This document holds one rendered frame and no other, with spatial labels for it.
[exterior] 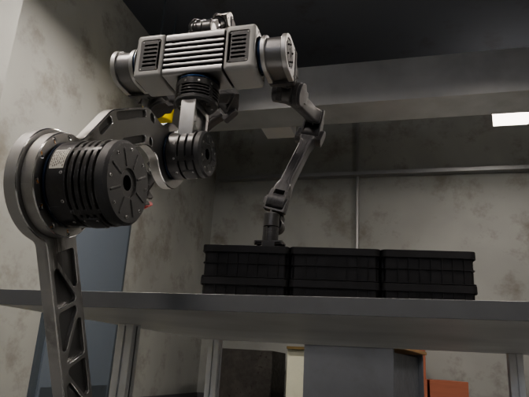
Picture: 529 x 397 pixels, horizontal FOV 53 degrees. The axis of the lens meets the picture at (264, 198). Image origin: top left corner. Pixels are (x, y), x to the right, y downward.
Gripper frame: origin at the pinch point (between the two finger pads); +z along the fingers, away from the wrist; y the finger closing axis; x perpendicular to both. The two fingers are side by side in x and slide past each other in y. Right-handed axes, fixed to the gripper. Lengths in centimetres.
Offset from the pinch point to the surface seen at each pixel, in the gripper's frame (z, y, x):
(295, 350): 9, 67, -411
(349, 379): 35, -9, -219
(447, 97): -276, -98, -387
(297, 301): 19, -22, 59
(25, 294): 20, 51, 57
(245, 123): -274, 151, -424
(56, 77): -226, 282, -214
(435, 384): 34, -82, -491
